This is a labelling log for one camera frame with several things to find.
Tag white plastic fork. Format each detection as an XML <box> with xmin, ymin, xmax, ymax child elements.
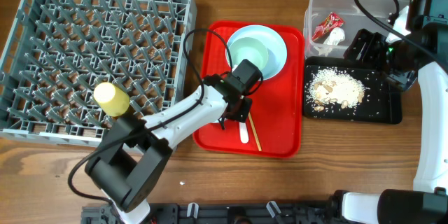
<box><xmin>239</xmin><ymin>122</ymin><xmax>249</xmax><ymax>144</ymax></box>

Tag wooden chopstick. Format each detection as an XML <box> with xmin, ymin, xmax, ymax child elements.
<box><xmin>248</xmin><ymin>112</ymin><xmax>262</xmax><ymax>152</ymax></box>

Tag white paper wrapper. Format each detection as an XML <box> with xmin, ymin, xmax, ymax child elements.
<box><xmin>316</xmin><ymin>27</ymin><xmax>345</xmax><ymax>57</ymax></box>

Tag red plastic serving tray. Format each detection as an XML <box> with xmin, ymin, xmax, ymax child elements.
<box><xmin>192</xmin><ymin>24</ymin><xmax>305</xmax><ymax>158</ymax></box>

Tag red sauce packet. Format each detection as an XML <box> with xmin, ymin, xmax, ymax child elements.
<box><xmin>311</xmin><ymin>12</ymin><xmax>345</xmax><ymax>41</ymax></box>

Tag rice and food scraps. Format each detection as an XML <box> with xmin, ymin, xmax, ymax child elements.
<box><xmin>304</xmin><ymin>68</ymin><xmax>366</xmax><ymax>111</ymax></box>

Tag light green bowl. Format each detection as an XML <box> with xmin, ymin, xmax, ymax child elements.
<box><xmin>229</xmin><ymin>37</ymin><xmax>269</xmax><ymax>71</ymax></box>

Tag light blue round plate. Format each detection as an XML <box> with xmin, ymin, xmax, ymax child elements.
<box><xmin>227</xmin><ymin>24</ymin><xmax>287</xmax><ymax>80</ymax></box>

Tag yellow plastic cup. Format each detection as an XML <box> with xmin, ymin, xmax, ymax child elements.
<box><xmin>93</xmin><ymin>82</ymin><xmax>130</xmax><ymax>117</ymax></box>

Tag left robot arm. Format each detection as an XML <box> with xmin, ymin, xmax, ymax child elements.
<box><xmin>85</xmin><ymin>59</ymin><xmax>263</xmax><ymax>223</ymax></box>

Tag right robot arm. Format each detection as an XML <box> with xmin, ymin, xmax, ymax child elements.
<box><xmin>338</xmin><ymin>0</ymin><xmax>447</xmax><ymax>223</ymax></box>

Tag clear plastic waste bin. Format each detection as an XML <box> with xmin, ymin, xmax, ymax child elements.
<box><xmin>303</xmin><ymin>0</ymin><xmax>396</xmax><ymax>58</ymax></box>

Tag grey plastic dishwasher rack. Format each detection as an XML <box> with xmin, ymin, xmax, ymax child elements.
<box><xmin>1</xmin><ymin>0</ymin><xmax>197</xmax><ymax>147</ymax></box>

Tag black plastic tray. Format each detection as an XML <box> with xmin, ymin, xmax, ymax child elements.
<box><xmin>303</xmin><ymin>57</ymin><xmax>403</xmax><ymax>125</ymax></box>

